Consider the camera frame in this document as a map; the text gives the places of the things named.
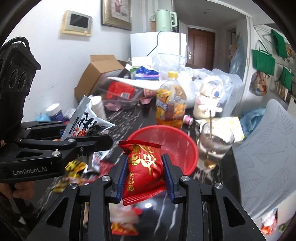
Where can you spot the cardboard box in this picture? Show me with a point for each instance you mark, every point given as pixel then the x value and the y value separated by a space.
pixel 98 70

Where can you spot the white mini fridge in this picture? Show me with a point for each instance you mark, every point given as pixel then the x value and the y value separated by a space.
pixel 145 46

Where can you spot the white black snack packet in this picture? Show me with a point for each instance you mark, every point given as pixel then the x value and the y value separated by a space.
pixel 85 122

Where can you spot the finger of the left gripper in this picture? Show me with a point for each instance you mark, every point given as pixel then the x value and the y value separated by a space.
pixel 42 130
pixel 81 145

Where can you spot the lower green tote bag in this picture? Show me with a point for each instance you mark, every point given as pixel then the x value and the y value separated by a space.
pixel 286 78

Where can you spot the pink thread spool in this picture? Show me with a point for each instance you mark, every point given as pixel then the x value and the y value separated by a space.
pixel 188 120

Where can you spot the wall intercom panel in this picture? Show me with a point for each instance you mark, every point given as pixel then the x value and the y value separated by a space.
pixel 75 23

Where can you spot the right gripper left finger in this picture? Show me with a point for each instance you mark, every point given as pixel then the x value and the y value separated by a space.
pixel 116 186

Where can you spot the white cartoon figurine jar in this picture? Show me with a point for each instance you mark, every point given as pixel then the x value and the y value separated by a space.
pixel 207 98

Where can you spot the brown door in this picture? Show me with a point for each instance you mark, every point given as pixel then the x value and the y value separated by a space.
pixel 201 49

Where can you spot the red packet in container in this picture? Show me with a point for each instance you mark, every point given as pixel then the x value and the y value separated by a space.
pixel 118 90

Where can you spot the large green tote bag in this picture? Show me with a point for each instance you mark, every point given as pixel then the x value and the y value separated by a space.
pixel 262 60

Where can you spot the yellow smiley paper pack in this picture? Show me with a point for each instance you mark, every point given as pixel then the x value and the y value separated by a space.
pixel 233 127

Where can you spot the glass cup with stick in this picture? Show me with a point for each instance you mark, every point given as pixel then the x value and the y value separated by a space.
pixel 214 142

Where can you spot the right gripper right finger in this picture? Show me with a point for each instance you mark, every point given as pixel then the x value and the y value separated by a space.
pixel 172 175

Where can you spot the blue plastic bag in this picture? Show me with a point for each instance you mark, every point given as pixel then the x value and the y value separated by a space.
pixel 250 120

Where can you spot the white paper roll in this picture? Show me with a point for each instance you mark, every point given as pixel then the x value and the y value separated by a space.
pixel 98 107

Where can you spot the clear plastic container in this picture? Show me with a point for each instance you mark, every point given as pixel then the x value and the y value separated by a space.
pixel 116 104

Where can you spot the framed picture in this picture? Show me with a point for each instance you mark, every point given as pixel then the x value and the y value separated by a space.
pixel 117 14

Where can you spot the red gold snack packet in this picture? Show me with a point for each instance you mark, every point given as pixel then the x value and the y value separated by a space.
pixel 145 176

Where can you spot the blue tissue pack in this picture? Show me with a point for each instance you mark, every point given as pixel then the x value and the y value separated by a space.
pixel 143 73

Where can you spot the white plastic bags pile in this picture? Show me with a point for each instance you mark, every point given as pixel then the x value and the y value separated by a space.
pixel 230 86

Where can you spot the left hand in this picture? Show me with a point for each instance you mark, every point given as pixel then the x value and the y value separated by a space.
pixel 24 190

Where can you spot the upper green tote bag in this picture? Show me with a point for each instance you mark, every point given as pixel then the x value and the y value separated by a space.
pixel 278 42

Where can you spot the red plastic basket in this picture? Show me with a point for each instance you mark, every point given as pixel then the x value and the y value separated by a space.
pixel 180 147

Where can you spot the iced tea bottle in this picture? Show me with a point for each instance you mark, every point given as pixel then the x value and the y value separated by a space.
pixel 171 102

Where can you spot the green electric kettle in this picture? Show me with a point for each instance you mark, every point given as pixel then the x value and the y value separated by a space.
pixel 165 20

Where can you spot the white foam sheet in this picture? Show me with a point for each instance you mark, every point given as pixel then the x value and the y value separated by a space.
pixel 144 84

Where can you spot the patterned hanging bag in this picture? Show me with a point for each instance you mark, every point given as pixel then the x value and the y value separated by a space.
pixel 258 85

